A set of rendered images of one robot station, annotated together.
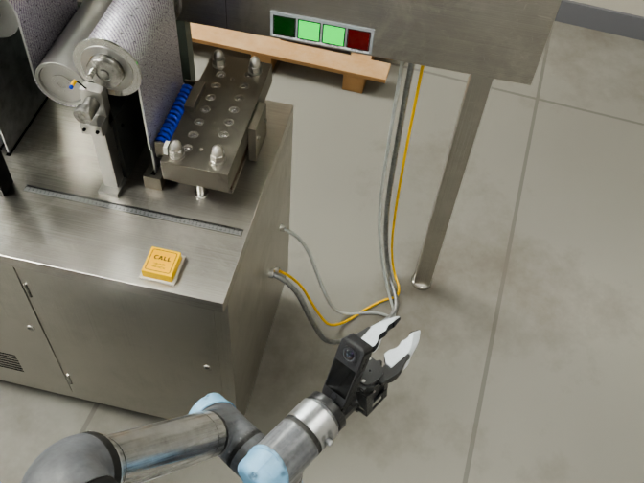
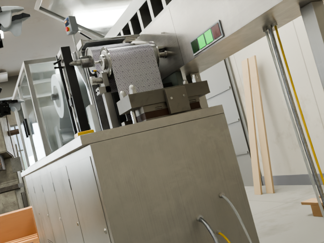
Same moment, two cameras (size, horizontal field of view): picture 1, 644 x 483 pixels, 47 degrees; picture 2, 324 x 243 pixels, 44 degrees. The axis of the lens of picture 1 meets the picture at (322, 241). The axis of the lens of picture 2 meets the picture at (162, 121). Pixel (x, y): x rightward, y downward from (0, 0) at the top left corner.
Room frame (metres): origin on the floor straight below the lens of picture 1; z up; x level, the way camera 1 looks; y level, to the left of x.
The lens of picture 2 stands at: (0.30, -1.20, 0.76)
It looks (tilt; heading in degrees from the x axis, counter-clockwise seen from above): 4 degrees up; 56
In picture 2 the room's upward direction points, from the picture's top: 15 degrees counter-clockwise
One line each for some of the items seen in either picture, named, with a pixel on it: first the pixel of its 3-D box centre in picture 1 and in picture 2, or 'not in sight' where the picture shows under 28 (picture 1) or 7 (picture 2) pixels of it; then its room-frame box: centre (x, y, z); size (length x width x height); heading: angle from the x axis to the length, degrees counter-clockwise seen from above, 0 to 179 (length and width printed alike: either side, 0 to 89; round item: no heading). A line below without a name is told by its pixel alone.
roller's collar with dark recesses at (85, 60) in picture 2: not in sight; (85, 61); (1.21, 0.73, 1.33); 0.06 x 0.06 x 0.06; 82
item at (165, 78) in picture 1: (162, 86); (139, 82); (1.31, 0.40, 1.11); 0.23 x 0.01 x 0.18; 172
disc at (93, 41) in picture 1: (107, 67); (105, 62); (1.20, 0.48, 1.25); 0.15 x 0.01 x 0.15; 82
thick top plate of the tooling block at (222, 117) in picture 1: (219, 118); (163, 97); (1.34, 0.28, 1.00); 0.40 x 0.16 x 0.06; 172
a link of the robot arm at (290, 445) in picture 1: (278, 459); not in sight; (0.41, 0.03, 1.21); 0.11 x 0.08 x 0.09; 142
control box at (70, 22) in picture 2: not in sight; (70, 25); (1.31, 1.02, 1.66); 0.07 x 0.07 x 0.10; 8
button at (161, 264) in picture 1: (162, 264); (84, 134); (0.95, 0.35, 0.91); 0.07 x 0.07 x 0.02; 82
